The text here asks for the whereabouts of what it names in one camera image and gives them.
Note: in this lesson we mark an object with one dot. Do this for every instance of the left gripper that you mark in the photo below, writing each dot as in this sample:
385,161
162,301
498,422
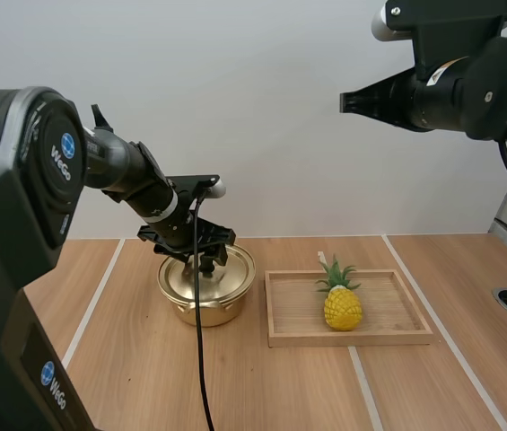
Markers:
172,229

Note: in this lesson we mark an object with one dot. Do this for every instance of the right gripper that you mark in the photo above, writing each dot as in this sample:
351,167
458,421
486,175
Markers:
408,101

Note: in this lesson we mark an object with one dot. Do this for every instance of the gold lid with black knob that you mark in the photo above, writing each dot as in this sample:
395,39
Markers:
230,278

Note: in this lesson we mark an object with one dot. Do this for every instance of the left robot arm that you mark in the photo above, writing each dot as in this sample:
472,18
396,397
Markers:
11,202

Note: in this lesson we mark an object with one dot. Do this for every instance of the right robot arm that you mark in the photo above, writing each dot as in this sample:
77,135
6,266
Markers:
491,94

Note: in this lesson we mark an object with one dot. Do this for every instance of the yellow toy pineapple green crown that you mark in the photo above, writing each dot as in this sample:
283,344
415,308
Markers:
343,310

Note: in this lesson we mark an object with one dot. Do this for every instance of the shallow wooden tray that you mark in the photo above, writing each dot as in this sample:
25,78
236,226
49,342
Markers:
369,334

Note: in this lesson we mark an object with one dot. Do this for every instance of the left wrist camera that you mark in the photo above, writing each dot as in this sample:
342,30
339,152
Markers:
190,182

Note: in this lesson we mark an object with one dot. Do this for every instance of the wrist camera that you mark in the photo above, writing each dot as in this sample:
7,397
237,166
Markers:
441,27
190,182

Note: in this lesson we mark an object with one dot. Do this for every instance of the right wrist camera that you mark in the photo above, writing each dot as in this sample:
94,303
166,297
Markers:
441,27

